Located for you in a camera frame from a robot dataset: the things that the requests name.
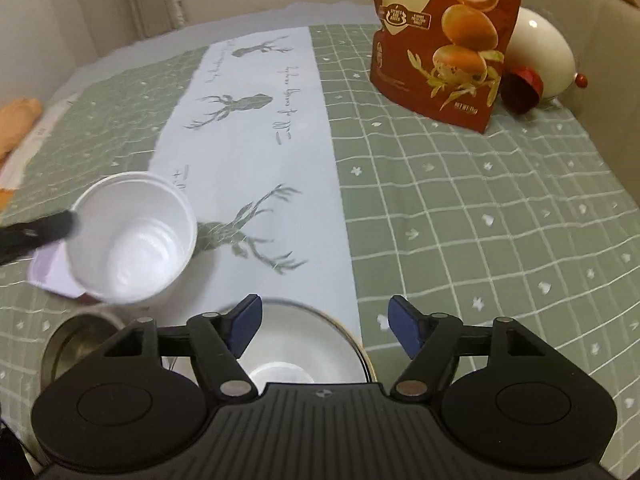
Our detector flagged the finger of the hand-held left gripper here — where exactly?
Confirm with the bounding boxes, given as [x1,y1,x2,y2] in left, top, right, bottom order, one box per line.
[0,211,77,267]

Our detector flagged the white bowl with yellow rim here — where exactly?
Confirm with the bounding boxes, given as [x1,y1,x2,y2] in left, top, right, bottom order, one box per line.
[227,299,374,386]

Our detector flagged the stainless steel bowl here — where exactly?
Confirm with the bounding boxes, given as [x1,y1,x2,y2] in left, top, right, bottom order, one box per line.
[40,309,132,386]

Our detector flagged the white egg-shaped ornament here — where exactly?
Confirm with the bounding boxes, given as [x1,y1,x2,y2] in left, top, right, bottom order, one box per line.
[502,6,590,106]

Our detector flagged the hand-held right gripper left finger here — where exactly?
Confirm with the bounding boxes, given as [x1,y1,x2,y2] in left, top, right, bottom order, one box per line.
[102,295,264,404]

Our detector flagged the beige upholstered headboard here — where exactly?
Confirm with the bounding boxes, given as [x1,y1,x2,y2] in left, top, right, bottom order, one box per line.
[520,0,640,131]

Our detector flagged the red snack bag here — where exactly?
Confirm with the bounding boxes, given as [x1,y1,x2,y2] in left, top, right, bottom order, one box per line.
[369,0,529,134]

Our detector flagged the cartoon print bedsheet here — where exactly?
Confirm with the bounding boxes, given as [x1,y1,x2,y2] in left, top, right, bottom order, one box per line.
[0,96,77,216]

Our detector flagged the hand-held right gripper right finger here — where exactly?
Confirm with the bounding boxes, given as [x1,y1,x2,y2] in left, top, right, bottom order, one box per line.
[388,296,548,403]

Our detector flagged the orange cloth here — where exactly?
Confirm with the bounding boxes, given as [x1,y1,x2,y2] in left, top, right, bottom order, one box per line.
[0,97,44,162]

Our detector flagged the white plastic cup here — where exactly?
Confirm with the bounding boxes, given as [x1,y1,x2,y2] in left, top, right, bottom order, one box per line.
[65,172,198,320]

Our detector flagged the dark red round object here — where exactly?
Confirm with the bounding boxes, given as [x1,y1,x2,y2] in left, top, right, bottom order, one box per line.
[501,67,544,117]

